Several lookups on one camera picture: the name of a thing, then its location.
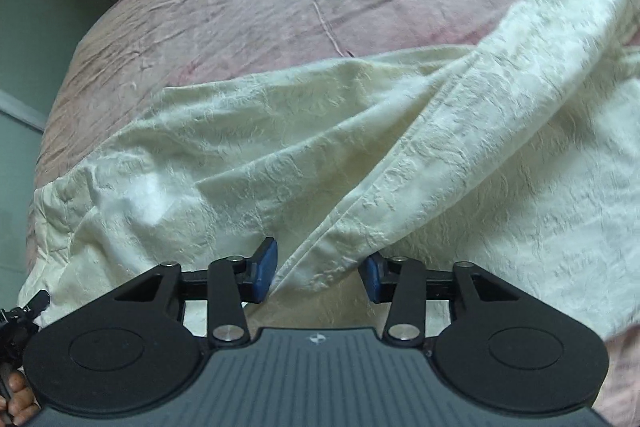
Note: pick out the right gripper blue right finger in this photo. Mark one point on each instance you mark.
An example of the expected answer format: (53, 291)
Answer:
(400, 282)

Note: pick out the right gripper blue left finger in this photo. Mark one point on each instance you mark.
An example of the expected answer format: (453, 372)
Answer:
(231, 282)

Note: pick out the cream white textured pants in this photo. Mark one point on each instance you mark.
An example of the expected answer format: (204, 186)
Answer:
(520, 154)

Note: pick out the person's left hand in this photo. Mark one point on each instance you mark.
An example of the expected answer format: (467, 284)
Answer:
(22, 406)

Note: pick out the pink bed sheet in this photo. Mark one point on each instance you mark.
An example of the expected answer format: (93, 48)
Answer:
(139, 48)

